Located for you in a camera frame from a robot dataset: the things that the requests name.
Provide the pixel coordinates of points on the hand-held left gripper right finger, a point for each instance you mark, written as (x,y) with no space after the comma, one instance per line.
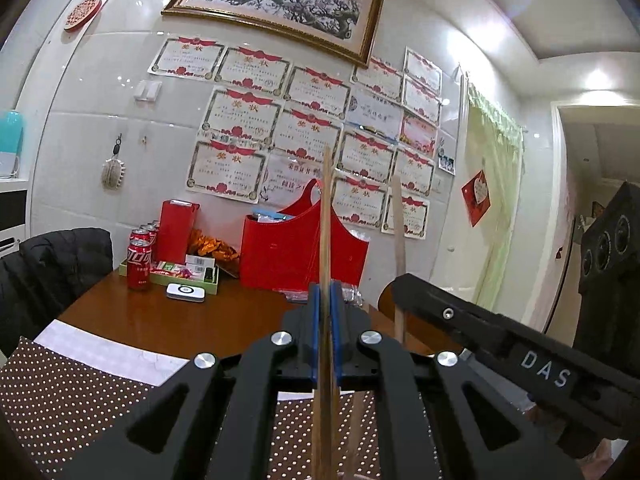
(350,355)

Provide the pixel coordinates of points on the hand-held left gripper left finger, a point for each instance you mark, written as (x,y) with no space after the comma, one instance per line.
(300,355)

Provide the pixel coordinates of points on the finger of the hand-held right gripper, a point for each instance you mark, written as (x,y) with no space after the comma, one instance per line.
(440,312)

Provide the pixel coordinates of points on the single wooden chopstick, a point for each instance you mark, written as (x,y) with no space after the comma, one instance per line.
(327,220)

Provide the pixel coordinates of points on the clear plastic bag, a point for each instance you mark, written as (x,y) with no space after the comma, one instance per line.
(352,294)

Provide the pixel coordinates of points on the red gift bag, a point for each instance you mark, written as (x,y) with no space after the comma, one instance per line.
(280,255)

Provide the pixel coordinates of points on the green tray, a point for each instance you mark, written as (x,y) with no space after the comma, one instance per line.
(210,287)

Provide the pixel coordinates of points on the red diamond heart decoration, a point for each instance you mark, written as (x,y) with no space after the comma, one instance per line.
(476,197)

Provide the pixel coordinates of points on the white oval device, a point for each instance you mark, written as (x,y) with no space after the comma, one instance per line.
(186,293)

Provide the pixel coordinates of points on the white barcode box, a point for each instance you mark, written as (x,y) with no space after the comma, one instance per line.
(200,261)

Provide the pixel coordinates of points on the light green curtain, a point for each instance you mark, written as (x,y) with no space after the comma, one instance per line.
(492,185)

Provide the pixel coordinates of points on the orange wrapped snacks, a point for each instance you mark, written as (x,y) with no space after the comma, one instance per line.
(212,247)

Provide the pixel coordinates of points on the blue packet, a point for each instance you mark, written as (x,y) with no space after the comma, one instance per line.
(270,216)

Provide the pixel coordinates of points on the red candy packet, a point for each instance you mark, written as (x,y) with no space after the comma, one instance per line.
(170,272)

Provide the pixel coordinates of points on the tall red box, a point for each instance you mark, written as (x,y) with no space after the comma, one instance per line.
(177,235)

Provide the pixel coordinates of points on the red soda can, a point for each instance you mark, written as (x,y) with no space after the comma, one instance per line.
(156,225)
(140,235)
(139,267)
(150,230)

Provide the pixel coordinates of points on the white patterned cloth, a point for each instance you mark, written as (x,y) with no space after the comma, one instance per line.
(115,355)

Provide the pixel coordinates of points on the group of award certificates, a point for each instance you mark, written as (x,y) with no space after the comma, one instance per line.
(300,130)

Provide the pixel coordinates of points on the brown polka dot placemat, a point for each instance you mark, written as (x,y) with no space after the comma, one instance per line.
(75,390)

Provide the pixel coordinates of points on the black jacket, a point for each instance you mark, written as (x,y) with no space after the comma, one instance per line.
(55,275)

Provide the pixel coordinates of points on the grey spiky pendant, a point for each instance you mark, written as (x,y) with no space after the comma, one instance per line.
(112,174)

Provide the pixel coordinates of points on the white sideboard cabinet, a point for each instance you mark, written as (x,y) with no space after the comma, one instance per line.
(12,210)

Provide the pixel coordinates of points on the framed plum blossom painting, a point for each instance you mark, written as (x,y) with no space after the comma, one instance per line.
(280,5)

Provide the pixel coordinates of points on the red round fan ornament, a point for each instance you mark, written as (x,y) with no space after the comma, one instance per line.
(82,10)

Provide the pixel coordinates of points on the small wall photo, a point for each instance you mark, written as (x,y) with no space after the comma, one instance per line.
(446,160)

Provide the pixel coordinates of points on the white double light switch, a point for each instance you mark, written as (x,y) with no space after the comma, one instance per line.
(148,91)

